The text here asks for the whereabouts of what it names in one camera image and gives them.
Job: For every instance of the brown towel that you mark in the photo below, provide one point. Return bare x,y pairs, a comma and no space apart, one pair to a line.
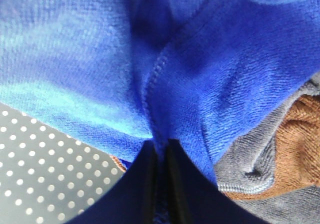
297,151

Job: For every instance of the grey perforated plastic basket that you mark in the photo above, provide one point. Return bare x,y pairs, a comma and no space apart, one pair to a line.
48,177

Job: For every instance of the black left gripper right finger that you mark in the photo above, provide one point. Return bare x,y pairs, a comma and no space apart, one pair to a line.
193,199

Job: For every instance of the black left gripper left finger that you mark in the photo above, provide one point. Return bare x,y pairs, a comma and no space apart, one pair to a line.
132,199

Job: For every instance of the grey towel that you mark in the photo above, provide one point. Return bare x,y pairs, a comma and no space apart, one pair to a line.
249,166

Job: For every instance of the blue towel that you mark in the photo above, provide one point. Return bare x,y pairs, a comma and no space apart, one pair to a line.
116,73

